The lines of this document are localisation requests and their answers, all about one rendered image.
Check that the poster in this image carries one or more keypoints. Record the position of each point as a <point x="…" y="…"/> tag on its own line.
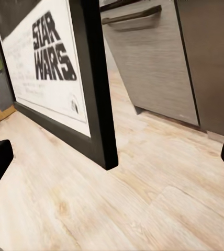
<point x="54" y="59"/>

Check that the dishwasher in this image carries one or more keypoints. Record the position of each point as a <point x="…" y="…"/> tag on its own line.
<point x="145" y="38"/>

